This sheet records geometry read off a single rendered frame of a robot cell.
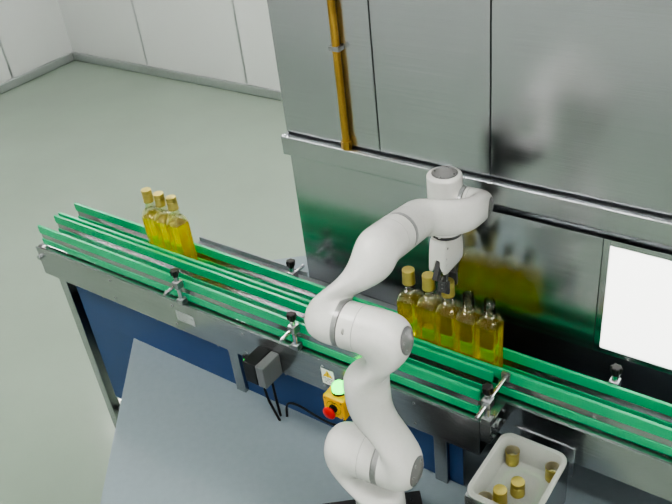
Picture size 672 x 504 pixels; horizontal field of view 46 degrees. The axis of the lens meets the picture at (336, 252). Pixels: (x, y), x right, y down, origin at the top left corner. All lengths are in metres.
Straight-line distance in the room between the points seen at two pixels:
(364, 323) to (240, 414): 1.11
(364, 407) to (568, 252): 0.64
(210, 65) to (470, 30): 5.22
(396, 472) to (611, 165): 0.82
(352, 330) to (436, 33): 0.74
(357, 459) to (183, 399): 0.99
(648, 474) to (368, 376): 0.79
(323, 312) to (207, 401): 1.14
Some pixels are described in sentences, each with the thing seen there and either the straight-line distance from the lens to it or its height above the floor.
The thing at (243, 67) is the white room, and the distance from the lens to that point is 6.71.
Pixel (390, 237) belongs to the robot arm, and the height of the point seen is 1.69.
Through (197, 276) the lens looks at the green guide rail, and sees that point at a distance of 2.62.
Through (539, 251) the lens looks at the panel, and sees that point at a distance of 2.03.
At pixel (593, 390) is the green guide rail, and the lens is 2.11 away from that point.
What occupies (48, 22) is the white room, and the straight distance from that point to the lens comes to 8.18.
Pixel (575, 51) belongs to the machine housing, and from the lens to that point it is 1.80.
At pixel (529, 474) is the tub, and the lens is 2.12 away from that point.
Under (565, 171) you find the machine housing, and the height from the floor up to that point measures 1.63.
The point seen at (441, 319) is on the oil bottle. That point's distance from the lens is 2.10.
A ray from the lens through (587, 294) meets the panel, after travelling 2.04.
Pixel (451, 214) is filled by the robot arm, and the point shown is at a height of 1.62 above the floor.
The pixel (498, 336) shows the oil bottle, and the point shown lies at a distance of 2.07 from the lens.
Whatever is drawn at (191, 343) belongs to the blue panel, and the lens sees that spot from 2.74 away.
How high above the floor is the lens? 2.56
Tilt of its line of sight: 34 degrees down
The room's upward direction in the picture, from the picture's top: 7 degrees counter-clockwise
